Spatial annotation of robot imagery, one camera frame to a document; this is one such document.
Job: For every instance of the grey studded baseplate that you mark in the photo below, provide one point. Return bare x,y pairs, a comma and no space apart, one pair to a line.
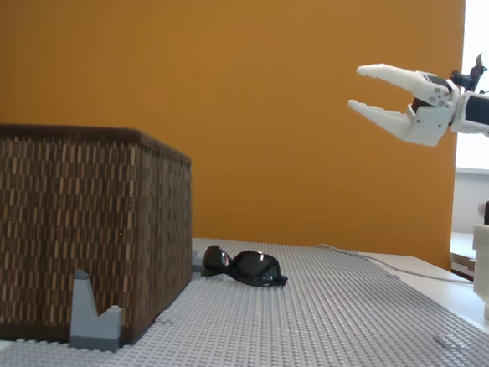
301,330

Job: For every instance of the black sunglasses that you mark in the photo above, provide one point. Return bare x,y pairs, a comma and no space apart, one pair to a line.
249,268

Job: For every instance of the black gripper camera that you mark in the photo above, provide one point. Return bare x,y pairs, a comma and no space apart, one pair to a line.
472,75

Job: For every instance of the large grey brick stopper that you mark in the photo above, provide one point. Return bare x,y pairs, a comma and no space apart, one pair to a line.
85,323

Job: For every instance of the small flat grey tile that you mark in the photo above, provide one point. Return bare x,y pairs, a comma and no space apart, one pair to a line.
448,341

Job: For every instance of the brown woven bin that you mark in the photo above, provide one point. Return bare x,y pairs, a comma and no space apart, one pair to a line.
56,229

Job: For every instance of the small grey brick stopper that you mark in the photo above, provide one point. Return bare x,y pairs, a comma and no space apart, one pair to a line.
196,266

